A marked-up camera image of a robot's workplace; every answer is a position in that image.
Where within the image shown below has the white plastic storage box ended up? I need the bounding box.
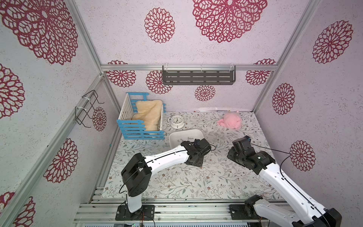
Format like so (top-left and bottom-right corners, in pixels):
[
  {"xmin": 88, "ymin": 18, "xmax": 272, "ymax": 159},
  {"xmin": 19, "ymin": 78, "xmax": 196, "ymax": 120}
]
[{"xmin": 169, "ymin": 129, "xmax": 204, "ymax": 149}]

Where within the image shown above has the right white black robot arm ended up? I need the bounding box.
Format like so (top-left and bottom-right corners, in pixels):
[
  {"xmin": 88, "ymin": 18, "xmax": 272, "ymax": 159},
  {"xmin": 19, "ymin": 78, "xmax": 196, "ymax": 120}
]
[{"xmin": 227, "ymin": 147, "xmax": 342, "ymax": 227}]

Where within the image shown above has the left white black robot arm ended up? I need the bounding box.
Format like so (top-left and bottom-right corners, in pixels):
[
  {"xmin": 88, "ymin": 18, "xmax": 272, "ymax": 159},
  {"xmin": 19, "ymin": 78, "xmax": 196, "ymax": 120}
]
[{"xmin": 121, "ymin": 139, "xmax": 211, "ymax": 213}]

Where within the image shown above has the white round alarm clock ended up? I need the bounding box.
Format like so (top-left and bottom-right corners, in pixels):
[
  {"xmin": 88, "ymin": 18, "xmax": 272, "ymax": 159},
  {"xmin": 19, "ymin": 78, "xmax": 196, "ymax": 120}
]
[{"xmin": 168, "ymin": 115, "xmax": 185, "ymax": 130}]

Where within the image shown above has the pink plush toy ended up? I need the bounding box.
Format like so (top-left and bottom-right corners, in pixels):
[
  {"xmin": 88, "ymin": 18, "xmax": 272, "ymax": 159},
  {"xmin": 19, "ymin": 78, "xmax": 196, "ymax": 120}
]
[{"xmin": 217, "ymin": 112, "xmax": 243, "ymax": 130}]

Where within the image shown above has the cream fluffy cloth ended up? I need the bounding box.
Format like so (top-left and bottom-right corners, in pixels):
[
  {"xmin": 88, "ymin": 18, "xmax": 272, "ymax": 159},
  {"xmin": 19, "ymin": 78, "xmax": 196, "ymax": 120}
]
[{"xmin": 132, "ymin": 100, "xmax": 163, "ymax": 131}]

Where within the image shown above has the blue white slatted crate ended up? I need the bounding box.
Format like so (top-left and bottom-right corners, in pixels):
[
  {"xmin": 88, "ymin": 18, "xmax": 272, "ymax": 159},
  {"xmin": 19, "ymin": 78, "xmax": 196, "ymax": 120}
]
[{"xmin": 116, "ymin": 92, "xmax": 165, "ymax": 140}]

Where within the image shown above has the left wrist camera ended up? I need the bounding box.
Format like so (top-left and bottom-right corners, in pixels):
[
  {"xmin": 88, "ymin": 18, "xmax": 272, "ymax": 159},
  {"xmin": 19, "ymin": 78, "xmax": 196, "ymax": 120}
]
[{"xmin": 194, "ymin": 139, "xmax": 212, "ymax": 156}]

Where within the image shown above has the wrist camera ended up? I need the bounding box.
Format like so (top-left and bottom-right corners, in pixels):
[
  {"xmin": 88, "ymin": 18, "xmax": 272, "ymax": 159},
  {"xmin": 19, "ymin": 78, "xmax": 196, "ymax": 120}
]
[
  {"xmin": 194, "ymin": 139, "xmax": 212, "ymax": 156},
  {"xmin": 232, "ymin": 136, "xmax": 256, "ymax": 157}
]

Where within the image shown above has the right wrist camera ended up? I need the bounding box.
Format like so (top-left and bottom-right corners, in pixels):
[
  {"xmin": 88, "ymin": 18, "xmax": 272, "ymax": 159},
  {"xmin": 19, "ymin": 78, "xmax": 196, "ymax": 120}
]
[{"xmin": 232, "ymin": 136, "xmax": 256, "ymax": 157}]

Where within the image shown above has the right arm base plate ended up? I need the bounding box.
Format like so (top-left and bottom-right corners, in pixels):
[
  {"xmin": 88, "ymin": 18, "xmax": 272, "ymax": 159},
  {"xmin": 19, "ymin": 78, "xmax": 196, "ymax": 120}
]
[{"xmin": 229, "ymin": 204, "xmax": 266, "ymax": 220}]

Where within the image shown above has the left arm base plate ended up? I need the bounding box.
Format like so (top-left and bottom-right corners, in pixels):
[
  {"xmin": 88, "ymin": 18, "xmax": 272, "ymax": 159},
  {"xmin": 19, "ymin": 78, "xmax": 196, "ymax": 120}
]
[{"xmin": 115, "ymin": 205, "xmax": 155, "ymax": 221}]

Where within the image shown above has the grey wall shelf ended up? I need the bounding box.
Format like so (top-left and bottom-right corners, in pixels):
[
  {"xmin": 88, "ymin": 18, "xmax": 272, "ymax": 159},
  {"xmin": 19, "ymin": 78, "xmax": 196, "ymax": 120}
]
[{"xmin": 162, "ymin": 66, "xmax": 236, "ymax": 86}]

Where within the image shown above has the aluminium front rail frame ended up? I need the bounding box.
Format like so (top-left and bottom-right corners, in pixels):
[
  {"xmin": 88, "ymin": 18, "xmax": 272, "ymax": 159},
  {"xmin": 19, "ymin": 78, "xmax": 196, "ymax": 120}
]
[{"xmin": 73, "ymin": 202, "xmax": 313, "ymax": 224}]

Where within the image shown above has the black wire wall rack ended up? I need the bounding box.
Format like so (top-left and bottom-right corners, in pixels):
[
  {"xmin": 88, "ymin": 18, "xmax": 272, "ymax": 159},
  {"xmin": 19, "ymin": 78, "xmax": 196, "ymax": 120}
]
[{"xmin": 74, "ymin": 89, "xmax": 104, "ymax": 128}]

